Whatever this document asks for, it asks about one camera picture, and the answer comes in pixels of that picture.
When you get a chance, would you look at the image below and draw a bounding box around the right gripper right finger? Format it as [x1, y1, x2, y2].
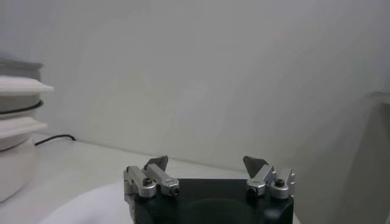
[243, 155, 296, 200]

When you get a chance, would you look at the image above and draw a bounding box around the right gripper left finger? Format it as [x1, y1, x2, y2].
[122, 155, 180, 203]

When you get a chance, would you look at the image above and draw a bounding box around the white electric cooker base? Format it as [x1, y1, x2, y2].
[0, 111, 49, 203]

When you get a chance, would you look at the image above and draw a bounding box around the black cooker power cord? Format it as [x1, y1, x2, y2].
[34, 134, 77, 147]

